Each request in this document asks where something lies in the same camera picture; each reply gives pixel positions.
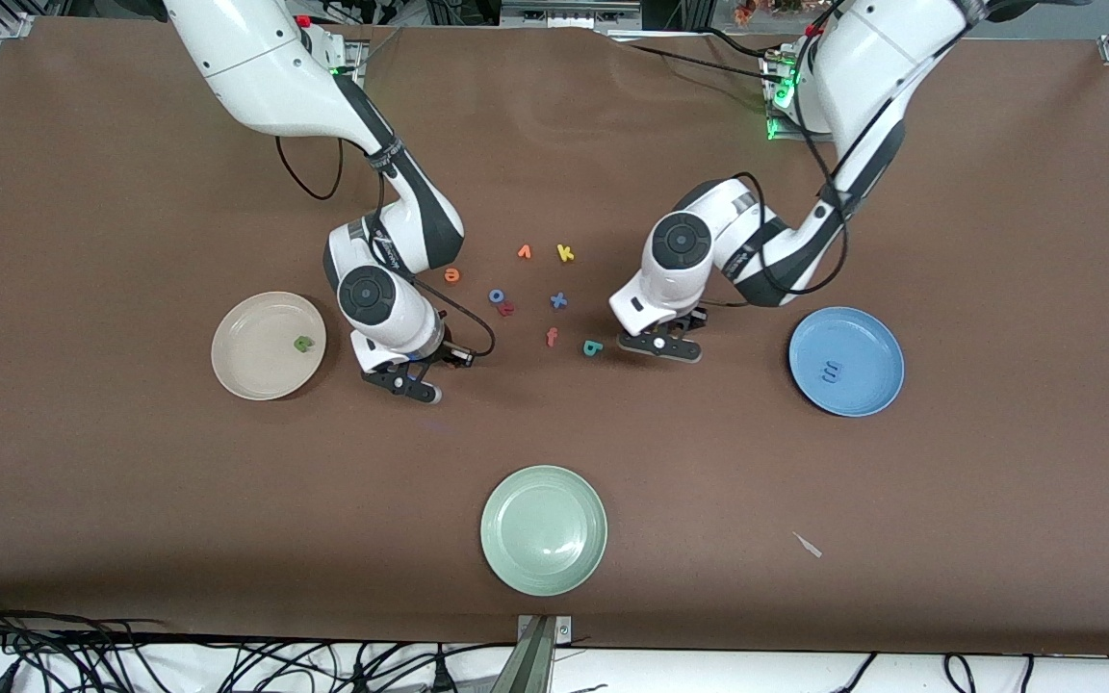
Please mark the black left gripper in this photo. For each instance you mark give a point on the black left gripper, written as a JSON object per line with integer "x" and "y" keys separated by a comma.
{"x": 696, "y": 319}

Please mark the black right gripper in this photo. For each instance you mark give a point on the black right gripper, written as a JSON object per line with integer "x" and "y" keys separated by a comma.
{"x": 441, "y": 352}

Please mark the teal foam letter b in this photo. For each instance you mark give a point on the teal foam letter b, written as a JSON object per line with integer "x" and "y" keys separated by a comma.
{"x": 592, "y": 348}

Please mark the blue foam letter m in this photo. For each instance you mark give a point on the blue foam letter m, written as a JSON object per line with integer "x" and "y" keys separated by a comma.
{"x": 832, "y": 371}

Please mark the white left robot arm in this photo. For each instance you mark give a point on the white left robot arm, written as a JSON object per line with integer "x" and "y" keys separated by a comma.
{"x": 882, "y": 58}

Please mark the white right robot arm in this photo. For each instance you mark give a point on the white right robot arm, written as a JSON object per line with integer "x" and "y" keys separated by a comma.
{"x": 256, "y": 67}

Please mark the brown table cover sheet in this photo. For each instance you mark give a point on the brown table cover sheet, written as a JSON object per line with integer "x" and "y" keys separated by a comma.
{"x": 554, "y": 433}

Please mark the blue plate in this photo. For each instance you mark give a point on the blue plate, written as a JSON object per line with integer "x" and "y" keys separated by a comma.
{"x": 863, "y": 346}

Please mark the pale green plate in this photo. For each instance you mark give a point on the pale green plate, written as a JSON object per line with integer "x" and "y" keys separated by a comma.
{"x": 543, "y": 531}

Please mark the beige brown plate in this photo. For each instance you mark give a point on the beige brown plate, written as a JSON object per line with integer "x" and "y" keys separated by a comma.
{"x": 256, "y": 356}

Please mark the white tape scrap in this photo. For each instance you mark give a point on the white tape scrap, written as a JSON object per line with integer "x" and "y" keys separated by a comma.
{"x": 808, "y": 546}

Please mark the orange artificial flowers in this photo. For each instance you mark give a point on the orange artificial flowers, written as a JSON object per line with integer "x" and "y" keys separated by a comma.
{"x": 766, "y": 10}

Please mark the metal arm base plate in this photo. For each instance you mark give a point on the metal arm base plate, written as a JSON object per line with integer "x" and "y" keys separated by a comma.
{"x": 774, "y": 130}
{"x": 357, "y": 58}

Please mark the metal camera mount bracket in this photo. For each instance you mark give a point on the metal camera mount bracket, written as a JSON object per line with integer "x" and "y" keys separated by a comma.
{"x": 535, "y": 654}

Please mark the grey metal frame bar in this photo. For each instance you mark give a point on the grey metal frame bar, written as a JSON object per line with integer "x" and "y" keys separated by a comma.
{"x": 569, "y": 13}

